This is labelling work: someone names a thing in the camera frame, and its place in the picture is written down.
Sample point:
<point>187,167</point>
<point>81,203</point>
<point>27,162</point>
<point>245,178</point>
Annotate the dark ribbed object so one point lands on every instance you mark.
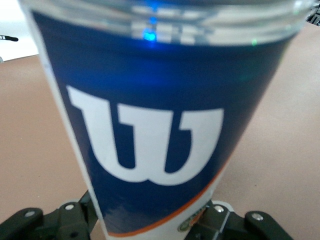
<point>314,18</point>

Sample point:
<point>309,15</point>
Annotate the black rod-shaped object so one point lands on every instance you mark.
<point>10,38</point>

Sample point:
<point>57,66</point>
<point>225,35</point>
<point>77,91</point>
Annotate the brown table mat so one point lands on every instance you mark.
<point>25,125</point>

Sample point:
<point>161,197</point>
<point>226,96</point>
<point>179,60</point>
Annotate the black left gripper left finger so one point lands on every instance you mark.
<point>62,225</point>

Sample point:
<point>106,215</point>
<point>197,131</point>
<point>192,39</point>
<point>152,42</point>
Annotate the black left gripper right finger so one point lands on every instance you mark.
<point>225,227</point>

